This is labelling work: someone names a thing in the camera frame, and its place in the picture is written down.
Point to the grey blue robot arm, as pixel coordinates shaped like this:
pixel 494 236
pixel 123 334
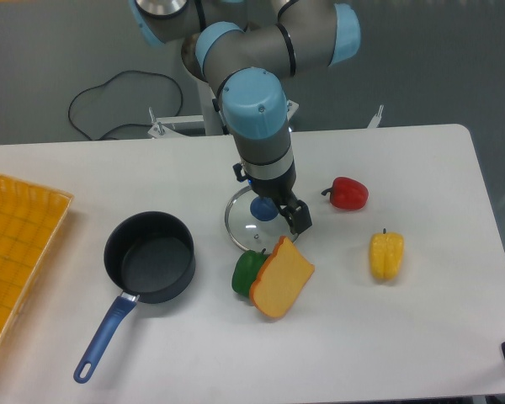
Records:
pixel 244 69

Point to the yellow plastic basket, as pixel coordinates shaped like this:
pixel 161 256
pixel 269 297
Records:
pixel 30 217

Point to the red toy bell pepper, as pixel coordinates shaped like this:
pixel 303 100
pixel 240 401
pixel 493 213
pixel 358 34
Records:
pixel 347 194

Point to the dark saucepan blue handle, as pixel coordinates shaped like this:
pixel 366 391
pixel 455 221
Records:
pixel 150 256

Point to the white metal bracket right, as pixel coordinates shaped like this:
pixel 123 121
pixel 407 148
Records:
pixel 376 118

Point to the glass lid blue knob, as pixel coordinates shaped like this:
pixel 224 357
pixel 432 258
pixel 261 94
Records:
pixel 254 223

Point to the green toy bell pepper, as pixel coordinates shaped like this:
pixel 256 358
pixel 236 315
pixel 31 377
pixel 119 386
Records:
pixel 246 271

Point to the toy bread slice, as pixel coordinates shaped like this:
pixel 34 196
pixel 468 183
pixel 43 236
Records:
pixel 280 280

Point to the white metal bracket left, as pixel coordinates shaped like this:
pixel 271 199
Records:
pixel 175 127

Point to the yellow toy bell pepper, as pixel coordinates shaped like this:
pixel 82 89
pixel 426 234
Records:
pixel 386 251

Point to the white metal bracket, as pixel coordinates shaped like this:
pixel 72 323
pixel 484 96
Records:
pixel 376 118
pixel 175 127

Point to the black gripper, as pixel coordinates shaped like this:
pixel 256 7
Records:
pixel 276 181

